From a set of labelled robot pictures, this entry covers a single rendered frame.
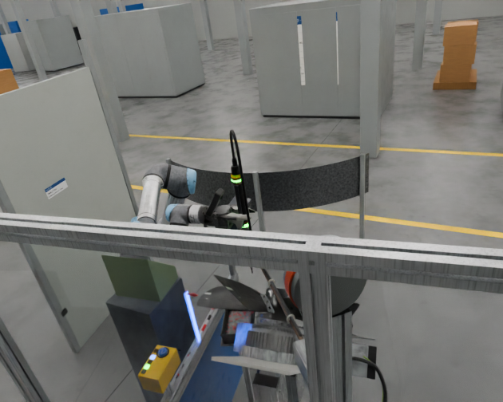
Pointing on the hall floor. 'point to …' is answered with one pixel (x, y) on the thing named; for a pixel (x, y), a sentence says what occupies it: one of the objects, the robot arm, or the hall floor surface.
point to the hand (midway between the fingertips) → (249, 213)
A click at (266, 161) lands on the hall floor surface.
